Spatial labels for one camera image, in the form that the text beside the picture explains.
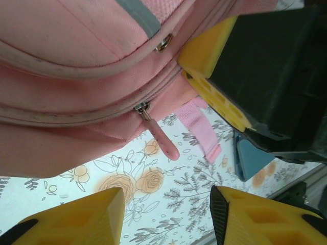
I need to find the wide aluminium extrusion rail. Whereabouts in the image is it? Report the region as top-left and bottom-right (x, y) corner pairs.
(303, 167), (327, 197)

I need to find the floral tablecloth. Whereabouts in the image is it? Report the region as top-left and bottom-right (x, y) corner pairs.
(0, 102), (327, 245)

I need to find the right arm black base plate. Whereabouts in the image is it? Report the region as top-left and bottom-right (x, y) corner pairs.
(270, 181), (309, 206)

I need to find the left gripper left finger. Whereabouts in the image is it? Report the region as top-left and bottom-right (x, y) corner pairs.
(0, 187), (126, 245)

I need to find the pink backpack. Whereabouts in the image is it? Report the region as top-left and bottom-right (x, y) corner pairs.
(0, 0), (279, 179)

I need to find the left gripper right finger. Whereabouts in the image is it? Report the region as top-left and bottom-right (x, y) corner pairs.
(209, 185), (327, 245)

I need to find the small teal wallet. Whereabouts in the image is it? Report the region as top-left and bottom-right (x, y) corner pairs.
(233, 132), (276, 182)

